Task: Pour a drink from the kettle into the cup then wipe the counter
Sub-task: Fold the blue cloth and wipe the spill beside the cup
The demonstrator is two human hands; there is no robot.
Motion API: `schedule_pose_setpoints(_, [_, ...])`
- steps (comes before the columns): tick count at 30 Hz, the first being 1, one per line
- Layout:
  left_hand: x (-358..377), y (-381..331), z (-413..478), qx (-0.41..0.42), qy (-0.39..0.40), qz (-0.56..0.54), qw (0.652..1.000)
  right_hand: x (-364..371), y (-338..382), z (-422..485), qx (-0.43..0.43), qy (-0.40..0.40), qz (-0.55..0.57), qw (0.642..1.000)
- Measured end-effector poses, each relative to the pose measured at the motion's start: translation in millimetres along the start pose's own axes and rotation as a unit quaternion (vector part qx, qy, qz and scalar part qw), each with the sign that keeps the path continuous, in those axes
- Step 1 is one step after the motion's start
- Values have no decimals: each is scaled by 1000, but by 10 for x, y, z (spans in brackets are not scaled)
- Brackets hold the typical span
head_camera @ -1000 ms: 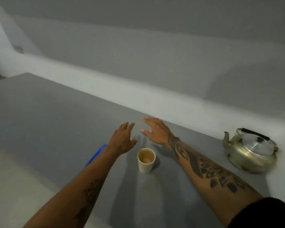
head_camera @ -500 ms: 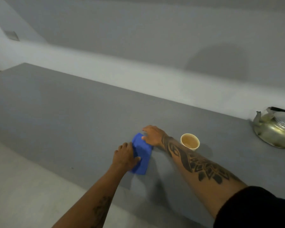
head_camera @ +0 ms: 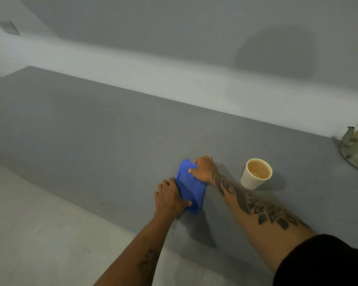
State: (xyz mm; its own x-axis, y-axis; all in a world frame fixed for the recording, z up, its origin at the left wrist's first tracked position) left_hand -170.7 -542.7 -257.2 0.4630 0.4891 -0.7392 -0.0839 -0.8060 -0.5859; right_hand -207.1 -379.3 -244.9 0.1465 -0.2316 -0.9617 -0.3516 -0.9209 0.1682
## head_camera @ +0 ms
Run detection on person's right hand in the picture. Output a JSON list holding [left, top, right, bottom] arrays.
[[188, 156, 219, 186]]

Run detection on person's left hand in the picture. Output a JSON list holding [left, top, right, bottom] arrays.
[[154, 177, 192, 218]]

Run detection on blue cloth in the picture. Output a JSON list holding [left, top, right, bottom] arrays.
[[175, 159, 208, 214]]

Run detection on person's left forearm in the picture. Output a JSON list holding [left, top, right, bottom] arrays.
[[93, 210, 179, 286]]

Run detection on person's right forearm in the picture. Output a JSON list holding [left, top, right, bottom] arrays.
[[207, 173, 317, 273]]

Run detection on white paper cup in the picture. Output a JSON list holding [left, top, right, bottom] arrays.
[[241, 158, 273, 190]]

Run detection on black sleeve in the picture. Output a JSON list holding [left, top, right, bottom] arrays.
[[273, 234, 358, 286]]

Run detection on metal kettle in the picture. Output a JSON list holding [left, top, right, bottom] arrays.
[[339, 120, 358, 174]]

